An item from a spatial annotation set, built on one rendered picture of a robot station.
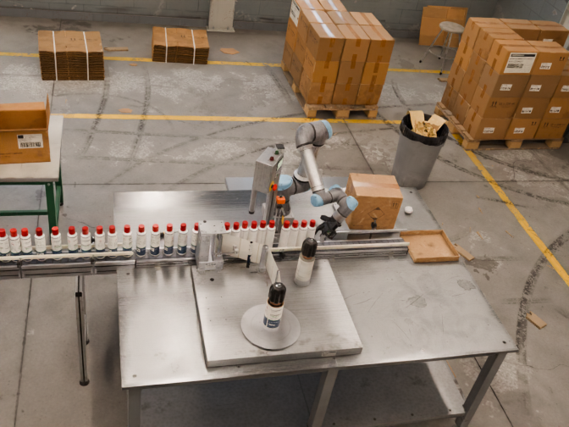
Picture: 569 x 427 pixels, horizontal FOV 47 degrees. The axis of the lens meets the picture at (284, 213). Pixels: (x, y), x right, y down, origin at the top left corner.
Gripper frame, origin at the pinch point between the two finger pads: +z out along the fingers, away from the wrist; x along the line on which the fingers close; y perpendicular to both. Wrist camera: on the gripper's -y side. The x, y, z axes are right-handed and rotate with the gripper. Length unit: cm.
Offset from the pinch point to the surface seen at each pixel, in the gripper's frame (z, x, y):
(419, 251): -26, 66, 3
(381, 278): -9.1, 36.9, 24.9
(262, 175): -21, -55, -1
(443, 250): -34, 80, 4
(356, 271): -2.2, 25.0, 18.1
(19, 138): 82, -150, -105
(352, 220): -13.9, 27.0, -18.0
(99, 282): 143, -61, -69
